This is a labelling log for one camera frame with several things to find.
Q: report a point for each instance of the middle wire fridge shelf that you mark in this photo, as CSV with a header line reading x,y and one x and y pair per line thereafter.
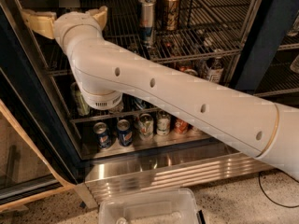
x,y
117,115

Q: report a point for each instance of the silver blue energy drink can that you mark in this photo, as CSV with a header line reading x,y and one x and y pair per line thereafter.
x,y
146,19

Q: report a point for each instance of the top wire fridge shelf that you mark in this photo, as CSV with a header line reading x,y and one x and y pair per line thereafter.
x,y
207,28

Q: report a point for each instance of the blue pepsi can left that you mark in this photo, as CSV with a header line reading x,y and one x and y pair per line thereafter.
x,y
101,131

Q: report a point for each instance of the brown gold tall can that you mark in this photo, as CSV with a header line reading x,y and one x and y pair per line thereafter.
x,y
171,10

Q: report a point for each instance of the stainless steel fridge grille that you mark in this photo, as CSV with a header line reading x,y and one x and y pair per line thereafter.
x,y
172,167

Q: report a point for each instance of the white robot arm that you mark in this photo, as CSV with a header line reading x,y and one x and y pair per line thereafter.
x,y
104,71

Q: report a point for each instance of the white green can bottom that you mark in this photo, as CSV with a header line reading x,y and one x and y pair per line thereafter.
x,y
145,126

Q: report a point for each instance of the green can middle shelf left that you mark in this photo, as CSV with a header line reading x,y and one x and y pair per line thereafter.
x,y
82,107

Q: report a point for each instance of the orange can bottom left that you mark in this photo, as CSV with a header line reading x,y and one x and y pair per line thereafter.
x,y
181,127

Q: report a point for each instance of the clear plastic bin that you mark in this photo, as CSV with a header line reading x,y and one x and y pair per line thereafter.
x,y
173,206

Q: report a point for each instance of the blue pepsi can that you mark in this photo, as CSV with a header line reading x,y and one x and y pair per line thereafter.
x,y
101,131
124,132

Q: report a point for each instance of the open glass fridge door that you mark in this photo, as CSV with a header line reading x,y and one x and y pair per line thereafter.
x,y
37,159

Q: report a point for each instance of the orange can middle shelf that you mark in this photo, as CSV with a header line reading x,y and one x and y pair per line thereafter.
x,y
189,71

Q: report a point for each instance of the wire fridge shelf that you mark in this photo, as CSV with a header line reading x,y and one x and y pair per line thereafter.
x,y
117,115
207,28

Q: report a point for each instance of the blue pepsi can right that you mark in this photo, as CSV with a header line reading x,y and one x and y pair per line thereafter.
x,y
124,132

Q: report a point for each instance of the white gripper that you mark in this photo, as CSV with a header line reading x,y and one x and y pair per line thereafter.
x,y
69,22

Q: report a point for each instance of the blue white striped can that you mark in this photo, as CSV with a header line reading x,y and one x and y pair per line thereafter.
x,y
140,104

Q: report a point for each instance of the dark bottle white label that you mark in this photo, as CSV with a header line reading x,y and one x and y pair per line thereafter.
x,y
213,70

